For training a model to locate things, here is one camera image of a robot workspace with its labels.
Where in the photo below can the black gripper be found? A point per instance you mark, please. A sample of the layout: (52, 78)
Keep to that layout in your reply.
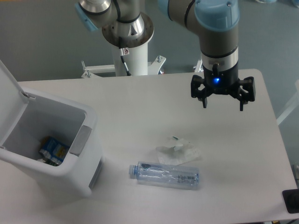
(226, 83)

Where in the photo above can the clear plastic wrapper trash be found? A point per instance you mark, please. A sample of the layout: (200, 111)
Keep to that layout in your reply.
(176, 151)

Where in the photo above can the clear plastic water bottle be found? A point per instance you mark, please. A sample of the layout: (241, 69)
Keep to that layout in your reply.
(162, 175)

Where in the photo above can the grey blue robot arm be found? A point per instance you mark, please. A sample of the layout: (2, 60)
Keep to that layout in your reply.
(215, 22)

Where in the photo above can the white trash can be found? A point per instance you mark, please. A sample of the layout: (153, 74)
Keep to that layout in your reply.
(27, 116)

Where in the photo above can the black object at table edge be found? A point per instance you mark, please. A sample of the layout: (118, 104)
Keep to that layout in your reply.
(291, 199)

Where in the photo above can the blue snack package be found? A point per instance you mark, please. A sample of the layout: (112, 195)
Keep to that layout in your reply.
(53, 151)

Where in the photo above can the white table leg frame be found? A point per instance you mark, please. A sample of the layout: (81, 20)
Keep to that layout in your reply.
(291, 104)

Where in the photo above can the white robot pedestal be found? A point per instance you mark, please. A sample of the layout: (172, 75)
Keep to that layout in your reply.
(129, 43)

